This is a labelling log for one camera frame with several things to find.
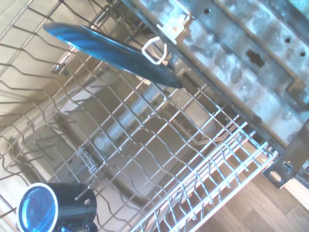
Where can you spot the dark blue mug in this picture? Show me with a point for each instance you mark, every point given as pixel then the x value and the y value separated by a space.
pixel 72 203

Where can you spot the dark blue plate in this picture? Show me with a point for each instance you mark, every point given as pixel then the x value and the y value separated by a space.
pixel 101 46

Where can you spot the metal dishwasher rail frame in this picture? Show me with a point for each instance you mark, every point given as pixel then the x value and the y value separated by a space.
pixel 241 48

